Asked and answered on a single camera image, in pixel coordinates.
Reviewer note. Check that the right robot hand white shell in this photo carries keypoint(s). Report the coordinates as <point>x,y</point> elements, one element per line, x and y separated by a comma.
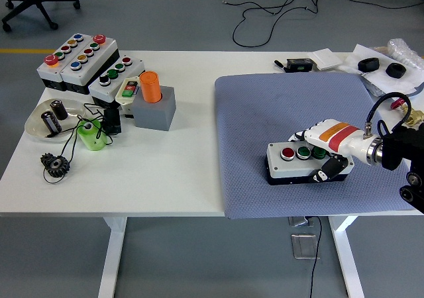
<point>334,135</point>

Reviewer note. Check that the four-button control box white black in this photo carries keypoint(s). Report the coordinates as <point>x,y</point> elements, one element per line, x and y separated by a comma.
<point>288,167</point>
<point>99,91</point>

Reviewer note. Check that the five-button box, emergency stop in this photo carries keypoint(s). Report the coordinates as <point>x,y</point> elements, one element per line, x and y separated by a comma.
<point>83,74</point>
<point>46,74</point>

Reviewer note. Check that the blue-grey textured mat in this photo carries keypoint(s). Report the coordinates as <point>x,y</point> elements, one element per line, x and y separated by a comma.
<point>271,112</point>

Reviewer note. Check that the white paper sheet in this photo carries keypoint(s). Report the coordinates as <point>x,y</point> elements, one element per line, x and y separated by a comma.
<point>381,76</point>

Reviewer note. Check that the black device green label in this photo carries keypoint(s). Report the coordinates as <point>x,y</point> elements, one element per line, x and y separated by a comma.
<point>298,64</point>

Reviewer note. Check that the small black tool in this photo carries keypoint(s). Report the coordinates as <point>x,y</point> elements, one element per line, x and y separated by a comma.
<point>279,64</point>

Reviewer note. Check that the silver floor outlet lid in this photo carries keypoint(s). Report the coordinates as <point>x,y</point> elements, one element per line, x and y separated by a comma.
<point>299,222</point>

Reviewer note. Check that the bubble wrap roll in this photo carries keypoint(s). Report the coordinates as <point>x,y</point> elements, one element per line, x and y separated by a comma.
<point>402,51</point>

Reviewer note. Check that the silver floor outlet box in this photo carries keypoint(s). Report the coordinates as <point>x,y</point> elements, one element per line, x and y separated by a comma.
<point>303,246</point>

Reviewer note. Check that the white table leg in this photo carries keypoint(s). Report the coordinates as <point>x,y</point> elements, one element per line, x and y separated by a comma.
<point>112,261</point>
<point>348,261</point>

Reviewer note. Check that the grey block with hole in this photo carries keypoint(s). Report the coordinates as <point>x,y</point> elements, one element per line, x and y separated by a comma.
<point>152,116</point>

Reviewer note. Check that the orange cylinder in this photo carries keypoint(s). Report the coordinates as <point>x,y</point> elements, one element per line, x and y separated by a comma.
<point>149,87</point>

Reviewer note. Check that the small black adapter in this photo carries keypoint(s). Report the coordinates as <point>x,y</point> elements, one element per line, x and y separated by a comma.
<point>112,120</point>

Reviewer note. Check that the green plastic cylinder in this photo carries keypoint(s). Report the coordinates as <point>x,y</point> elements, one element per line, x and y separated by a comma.
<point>92,140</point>

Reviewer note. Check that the dark brown capacitor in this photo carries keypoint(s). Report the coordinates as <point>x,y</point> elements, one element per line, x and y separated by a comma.
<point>59,111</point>

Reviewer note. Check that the black striped capacitor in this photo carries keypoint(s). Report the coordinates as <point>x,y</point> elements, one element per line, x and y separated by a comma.
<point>49,122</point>

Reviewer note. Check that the black metal gear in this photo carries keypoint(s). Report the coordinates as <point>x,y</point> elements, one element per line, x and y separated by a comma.
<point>49,165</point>

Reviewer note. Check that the silver shallow dish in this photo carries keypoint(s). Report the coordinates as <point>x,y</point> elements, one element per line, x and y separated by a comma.
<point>36,122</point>

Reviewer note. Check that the white switch plate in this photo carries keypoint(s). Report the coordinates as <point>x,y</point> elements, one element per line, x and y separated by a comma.
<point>326,59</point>

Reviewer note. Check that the cream two-button switch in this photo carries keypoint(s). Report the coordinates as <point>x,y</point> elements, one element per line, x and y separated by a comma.
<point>123,103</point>

